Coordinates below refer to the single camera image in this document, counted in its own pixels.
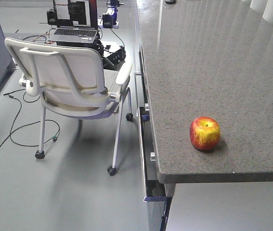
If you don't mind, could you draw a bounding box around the red yellow apple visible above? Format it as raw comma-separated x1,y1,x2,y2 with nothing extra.
190,116,220,151

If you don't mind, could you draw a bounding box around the black equipment box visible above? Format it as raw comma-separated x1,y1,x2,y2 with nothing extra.
102,41,126,70

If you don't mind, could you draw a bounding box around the white office chair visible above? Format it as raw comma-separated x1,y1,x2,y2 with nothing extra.
4,37,134,176

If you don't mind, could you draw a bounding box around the blue black device on stand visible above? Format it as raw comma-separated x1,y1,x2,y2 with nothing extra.
98,0,124,29

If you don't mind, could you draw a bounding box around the grey speckled counter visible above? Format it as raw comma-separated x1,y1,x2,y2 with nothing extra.
137,0,273,231

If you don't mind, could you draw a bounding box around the open grey laptop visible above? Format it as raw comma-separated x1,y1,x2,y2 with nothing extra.
48,0,98,44

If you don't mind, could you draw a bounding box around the black floor cable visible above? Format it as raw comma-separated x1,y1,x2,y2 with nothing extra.
0,88,61,187

